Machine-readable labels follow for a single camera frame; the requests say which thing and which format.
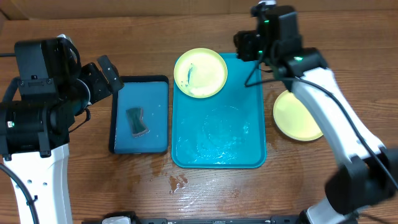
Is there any green scrubbing sponge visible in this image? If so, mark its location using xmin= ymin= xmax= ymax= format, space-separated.
xmin=126 ymin=107 xmax=149 ymax=138

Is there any yellow plate with stain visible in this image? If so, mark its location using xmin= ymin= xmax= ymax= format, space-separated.
xmin=272 ymin=90 xmax=323 ymax=142

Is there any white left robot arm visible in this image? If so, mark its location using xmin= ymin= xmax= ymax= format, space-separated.
xmin=1 ymin=55 xmax=124 ymax=223

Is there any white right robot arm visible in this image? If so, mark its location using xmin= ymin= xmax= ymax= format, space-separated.
xmin=233 ymin=30 xmax=397 ymax=223

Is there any small black water tray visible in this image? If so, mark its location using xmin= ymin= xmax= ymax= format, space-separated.
xmin=108 ymin=75 xmax=169 ymax=154

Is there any large teal serving tray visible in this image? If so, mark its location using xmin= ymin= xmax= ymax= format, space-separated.
xmin=171 ymin=53 xmax=267 ymax=169

